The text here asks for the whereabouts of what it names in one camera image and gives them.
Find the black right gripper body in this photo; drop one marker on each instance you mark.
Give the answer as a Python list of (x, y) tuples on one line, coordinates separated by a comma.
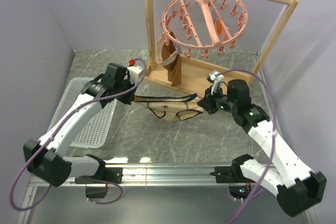
[(217, 101)]

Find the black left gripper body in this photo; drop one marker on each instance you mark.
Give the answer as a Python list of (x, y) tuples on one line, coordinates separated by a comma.
[(125, 85)]

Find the beige underwear navy trim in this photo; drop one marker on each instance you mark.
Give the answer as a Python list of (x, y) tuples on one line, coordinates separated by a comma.
[(172, 108)]

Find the pink round clip hanger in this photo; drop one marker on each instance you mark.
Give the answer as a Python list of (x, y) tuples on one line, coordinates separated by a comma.
[(225, 21)]

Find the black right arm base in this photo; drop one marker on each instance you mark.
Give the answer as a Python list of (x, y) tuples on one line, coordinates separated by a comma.
[(227, 174)]

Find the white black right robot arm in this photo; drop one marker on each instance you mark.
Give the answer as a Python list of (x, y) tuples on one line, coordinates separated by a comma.
[(296, 186)]

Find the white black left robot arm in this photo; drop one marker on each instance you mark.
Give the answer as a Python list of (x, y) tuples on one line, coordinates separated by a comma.
[(46, 158)]

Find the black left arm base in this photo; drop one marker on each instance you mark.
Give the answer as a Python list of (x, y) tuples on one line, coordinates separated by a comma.
[(111, 175)]

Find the brown underwear on hanger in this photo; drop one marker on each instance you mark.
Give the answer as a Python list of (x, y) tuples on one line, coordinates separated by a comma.
[(169, 58)]

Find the white plastic basket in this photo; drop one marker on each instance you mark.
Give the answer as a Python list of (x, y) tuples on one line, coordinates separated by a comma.
[(95, 132)]

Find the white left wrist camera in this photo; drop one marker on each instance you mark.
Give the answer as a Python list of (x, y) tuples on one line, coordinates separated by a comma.
[(135, 72)]

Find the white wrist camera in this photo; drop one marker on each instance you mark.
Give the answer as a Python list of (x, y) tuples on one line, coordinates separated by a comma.
[(135, 72), (216, 79)]

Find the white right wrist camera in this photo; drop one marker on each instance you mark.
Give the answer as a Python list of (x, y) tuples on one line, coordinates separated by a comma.
[(216, 79)]

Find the aluminium mounting rail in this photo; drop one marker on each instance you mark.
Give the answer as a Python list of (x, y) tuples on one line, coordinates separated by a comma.
[(160, 175)]

